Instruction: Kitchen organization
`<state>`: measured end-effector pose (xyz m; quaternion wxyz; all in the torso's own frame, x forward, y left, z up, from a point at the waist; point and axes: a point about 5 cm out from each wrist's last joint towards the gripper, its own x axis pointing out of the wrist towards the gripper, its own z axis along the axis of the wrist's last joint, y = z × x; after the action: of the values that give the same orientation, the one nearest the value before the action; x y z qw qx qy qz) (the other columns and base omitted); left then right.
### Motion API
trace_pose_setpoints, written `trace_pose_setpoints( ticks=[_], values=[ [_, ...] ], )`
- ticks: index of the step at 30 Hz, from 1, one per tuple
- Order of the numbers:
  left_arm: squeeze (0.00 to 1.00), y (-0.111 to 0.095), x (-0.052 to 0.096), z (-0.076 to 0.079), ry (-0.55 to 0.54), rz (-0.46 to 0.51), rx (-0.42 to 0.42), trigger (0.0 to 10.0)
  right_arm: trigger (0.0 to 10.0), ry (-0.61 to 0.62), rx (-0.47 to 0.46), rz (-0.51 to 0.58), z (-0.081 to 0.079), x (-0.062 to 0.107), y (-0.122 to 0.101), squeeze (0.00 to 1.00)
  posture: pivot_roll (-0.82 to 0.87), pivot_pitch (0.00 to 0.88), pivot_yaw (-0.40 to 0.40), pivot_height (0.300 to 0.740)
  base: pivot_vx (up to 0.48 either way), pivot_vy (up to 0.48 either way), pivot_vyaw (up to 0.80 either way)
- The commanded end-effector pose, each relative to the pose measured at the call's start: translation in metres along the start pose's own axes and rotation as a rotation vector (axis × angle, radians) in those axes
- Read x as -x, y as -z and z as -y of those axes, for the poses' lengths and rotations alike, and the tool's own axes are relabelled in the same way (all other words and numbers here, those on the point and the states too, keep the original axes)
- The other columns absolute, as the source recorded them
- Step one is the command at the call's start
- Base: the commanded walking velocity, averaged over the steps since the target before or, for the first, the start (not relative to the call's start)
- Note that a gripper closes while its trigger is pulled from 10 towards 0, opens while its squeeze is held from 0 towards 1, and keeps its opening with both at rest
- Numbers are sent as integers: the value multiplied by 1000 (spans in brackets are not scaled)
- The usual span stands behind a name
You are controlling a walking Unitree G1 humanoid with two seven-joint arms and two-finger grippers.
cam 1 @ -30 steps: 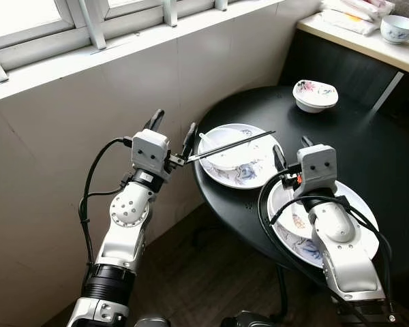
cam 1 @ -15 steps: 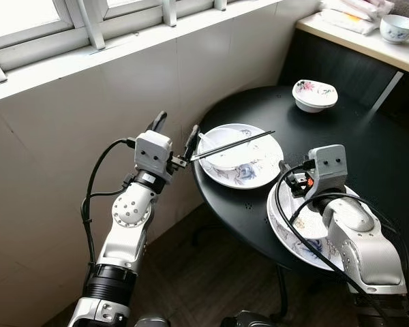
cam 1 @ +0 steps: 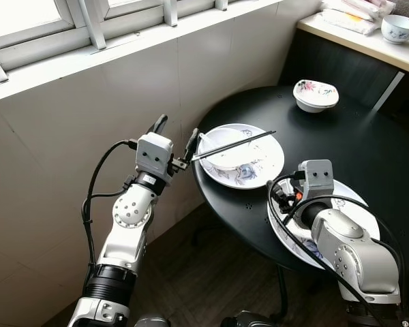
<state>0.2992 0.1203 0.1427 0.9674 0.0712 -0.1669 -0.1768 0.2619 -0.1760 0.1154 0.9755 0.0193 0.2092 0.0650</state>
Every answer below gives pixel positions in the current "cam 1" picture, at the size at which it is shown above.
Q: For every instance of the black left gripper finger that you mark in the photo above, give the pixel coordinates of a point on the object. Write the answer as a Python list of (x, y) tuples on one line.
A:
[(191, 143), (161, 124)]

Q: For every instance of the large floral plate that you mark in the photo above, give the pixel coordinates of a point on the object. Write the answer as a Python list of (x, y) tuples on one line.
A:
[(347, 191)]

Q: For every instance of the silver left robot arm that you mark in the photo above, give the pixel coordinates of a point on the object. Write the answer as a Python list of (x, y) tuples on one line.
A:
[(129, 211)]

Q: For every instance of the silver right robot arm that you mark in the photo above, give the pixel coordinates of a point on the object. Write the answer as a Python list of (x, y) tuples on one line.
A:
[(354, 252)]

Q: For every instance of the white ceramic spoon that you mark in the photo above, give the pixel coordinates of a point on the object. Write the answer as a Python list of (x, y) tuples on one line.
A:
[(208, 138)]

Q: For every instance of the small floral plate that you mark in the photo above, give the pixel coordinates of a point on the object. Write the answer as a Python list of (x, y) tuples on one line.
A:
[(259, 170)]

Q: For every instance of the plain white bowl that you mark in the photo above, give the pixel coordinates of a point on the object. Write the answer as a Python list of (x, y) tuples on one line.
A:
[(235, 160)]

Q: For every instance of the black round table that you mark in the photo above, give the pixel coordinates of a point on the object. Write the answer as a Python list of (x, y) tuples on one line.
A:
[(354, 136)]

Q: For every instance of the black table leg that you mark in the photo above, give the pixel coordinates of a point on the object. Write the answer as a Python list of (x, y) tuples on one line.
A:
[(281, 293)]

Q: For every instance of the small floral bowl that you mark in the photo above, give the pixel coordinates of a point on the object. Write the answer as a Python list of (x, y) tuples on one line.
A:
[(317, 99)]

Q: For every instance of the robot right leg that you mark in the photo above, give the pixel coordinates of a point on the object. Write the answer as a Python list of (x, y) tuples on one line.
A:
[(249, 320)]

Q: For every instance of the robot leg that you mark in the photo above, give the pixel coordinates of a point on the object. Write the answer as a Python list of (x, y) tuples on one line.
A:
[(152, 321), (249, 320)]

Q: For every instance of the dark cabinet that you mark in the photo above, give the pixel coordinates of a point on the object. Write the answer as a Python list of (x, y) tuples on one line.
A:
[(341, 75)]

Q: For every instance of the grey metal bar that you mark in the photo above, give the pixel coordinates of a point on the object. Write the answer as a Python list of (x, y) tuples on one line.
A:
[(388, 92)]

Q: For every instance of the robot left leg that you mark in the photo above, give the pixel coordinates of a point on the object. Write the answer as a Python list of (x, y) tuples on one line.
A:
[(152, 321)]

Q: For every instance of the beige counter top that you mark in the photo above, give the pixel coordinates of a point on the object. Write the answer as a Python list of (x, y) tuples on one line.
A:
[(354, 44)]

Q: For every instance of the white plastic packet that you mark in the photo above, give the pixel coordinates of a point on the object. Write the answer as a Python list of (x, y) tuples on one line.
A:
[(347, 22), (368, 7)]

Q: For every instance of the blue patterned white bowl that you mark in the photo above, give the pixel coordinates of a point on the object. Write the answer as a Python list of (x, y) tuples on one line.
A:
[(401, 30)]

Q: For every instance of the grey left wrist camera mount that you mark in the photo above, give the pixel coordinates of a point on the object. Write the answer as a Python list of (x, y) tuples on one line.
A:
[(155, 155)]

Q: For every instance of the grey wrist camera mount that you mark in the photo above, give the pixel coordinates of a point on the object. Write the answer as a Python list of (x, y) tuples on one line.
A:
[(317, 178), (155, 155)]

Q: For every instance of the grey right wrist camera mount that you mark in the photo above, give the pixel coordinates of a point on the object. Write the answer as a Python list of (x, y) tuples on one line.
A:
[(317, 178)]

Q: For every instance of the white window frame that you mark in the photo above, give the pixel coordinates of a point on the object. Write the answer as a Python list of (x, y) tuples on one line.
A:
[(92, 30)]

